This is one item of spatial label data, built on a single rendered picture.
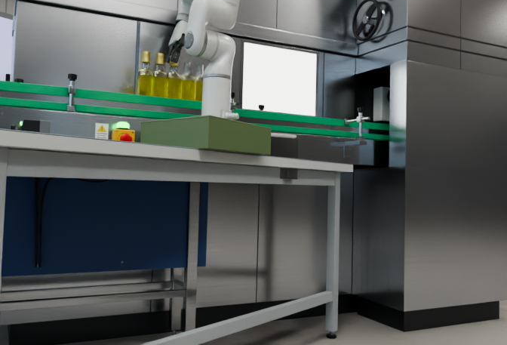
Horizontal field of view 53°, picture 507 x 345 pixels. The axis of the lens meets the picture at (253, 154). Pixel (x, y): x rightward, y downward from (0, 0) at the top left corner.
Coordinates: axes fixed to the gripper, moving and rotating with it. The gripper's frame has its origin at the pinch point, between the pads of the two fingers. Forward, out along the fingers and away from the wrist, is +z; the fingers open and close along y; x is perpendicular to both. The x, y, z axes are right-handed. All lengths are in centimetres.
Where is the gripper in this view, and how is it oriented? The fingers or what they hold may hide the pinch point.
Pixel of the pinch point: (173, 58)
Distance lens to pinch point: 213.1
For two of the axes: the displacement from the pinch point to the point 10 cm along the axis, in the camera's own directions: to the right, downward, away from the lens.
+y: 4.4, -0.4, -9.0
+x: 8.6, 3.2, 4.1
